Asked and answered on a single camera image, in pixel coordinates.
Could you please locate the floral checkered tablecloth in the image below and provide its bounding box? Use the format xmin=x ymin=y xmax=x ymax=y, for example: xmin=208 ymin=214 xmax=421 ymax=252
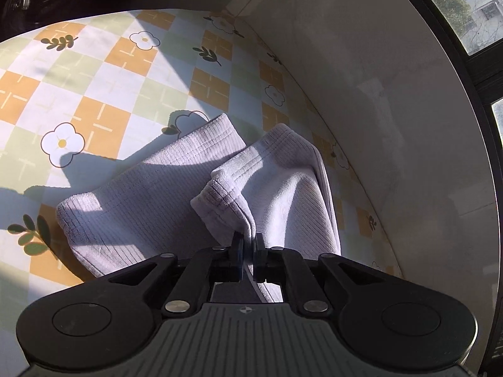
xmin=0 ymin=8 xmax=403 ymax=377

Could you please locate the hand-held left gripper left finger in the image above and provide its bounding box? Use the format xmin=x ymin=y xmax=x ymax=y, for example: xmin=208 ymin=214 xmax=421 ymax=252
xmin=108 ymin=232 xmax=245 ymax=319

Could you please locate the lavender ribbed towel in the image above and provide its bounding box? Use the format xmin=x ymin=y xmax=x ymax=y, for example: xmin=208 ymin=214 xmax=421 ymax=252
xmin=56 ymin=112 xmax=342 ymax=303

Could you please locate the dark framed window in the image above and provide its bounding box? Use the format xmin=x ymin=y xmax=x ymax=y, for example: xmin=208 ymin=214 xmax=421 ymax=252
xmin=381 ymin=0 xmax=503 ymax=377

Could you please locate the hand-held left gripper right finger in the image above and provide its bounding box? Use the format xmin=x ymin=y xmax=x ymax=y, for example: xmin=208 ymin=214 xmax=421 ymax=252
xmin=253 ymin=233 xmax=388 ymax=318

